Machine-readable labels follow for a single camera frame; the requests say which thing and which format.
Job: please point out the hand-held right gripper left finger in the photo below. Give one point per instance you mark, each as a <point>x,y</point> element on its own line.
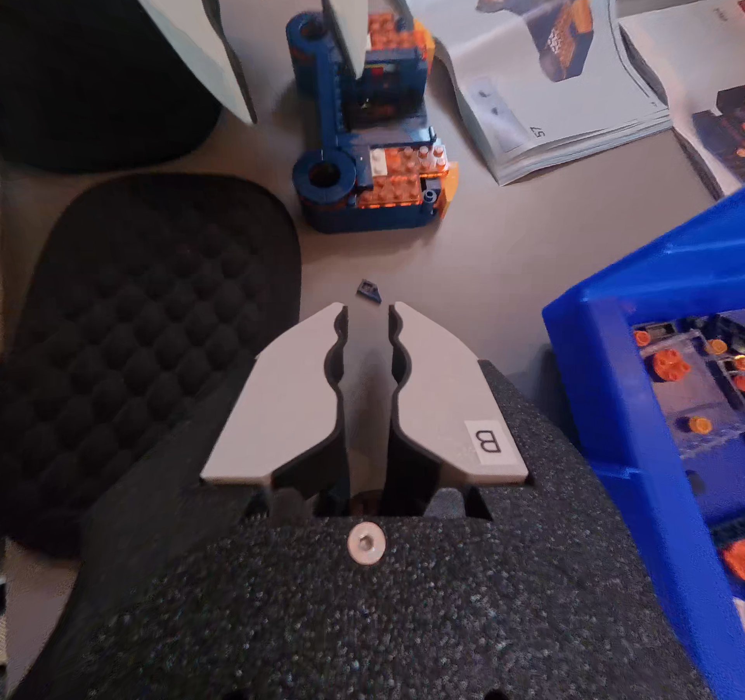
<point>279,397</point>

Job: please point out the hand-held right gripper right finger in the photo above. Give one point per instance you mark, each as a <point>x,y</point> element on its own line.
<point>442,397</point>

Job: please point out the small dark blue toy brick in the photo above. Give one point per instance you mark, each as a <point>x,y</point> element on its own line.
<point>369,291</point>

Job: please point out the blue orange toy brick model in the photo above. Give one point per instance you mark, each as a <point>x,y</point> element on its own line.
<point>378,222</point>

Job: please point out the instruction booklet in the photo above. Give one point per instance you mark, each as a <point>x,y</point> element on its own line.
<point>512,106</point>

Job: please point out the blue plastic bin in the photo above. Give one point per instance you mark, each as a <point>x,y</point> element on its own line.
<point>605,374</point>

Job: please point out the pile of loose toy bricks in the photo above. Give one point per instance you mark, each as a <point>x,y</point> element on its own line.
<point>669,364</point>

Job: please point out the clear plastic panel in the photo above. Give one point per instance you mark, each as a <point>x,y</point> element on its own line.
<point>698,397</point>

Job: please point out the booklet with arcade machine cover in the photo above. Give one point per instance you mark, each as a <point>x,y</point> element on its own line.
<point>687,54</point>

